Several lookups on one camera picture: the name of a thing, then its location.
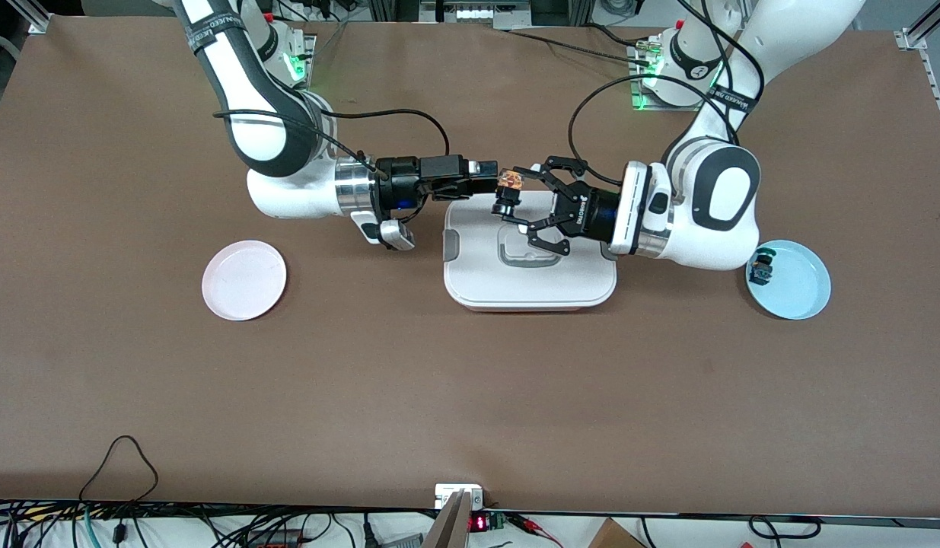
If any pink round plate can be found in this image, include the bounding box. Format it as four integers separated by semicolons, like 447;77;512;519
202;240;288;322

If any light blue round plate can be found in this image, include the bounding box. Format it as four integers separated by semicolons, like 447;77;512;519
745;240;832;320

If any aluminium profile bar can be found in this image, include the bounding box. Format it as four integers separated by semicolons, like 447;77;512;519
420;491;474;548

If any white lidded lunch box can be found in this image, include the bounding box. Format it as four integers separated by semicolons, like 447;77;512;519
442;190;617;313

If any aluminium frame corner bracket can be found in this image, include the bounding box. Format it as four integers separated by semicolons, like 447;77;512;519
9;0;53;35

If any small white device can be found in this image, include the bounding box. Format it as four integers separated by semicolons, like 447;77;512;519
435;484;484;509

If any brown cardboard box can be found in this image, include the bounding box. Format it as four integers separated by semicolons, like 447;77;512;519
588;518;645;548

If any aluminium frame rail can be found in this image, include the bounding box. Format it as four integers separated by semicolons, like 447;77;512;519
896;0;940;153

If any grey lid handle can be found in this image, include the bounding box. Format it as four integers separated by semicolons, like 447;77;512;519
498;240;562;269

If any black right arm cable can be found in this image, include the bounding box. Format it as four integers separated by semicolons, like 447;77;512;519
215;109;451;180

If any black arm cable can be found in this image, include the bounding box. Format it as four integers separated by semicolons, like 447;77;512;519
567;0;766;187
215;109;451;180

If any orange push-button switch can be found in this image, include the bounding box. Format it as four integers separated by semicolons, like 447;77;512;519
492;170;525;221

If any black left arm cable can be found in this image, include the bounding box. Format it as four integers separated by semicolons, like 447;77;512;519
567;0;766;187

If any black looped cable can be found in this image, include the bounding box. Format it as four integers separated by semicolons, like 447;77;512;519
78;435;160;503

